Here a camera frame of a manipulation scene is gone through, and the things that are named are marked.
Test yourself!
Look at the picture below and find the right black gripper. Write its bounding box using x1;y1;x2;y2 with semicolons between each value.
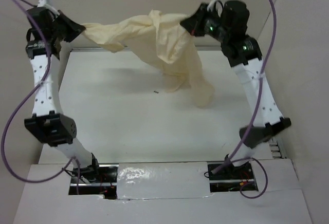
179;2;229;43

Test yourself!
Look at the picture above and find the cream yellow jacket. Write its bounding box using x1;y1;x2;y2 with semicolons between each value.
83;10;215;107

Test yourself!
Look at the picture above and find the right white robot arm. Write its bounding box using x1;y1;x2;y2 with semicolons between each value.
180;0;291;179

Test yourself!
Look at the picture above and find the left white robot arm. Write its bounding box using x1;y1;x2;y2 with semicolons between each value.
24;0;101;183

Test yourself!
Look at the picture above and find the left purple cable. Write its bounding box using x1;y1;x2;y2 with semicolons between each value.
1;0;80;193

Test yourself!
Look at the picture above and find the aluminium frame rail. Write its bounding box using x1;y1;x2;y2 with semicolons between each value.
69;45;286;159

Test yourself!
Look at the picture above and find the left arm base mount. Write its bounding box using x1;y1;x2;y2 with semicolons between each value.
66;164;119;200

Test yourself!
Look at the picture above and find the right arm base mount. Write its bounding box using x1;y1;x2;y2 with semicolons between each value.
204;162;258;193

